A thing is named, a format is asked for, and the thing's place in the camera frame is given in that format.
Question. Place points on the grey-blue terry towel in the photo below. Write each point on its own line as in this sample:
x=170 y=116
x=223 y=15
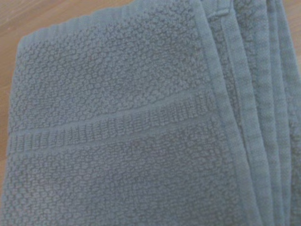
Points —
x=131 y=127

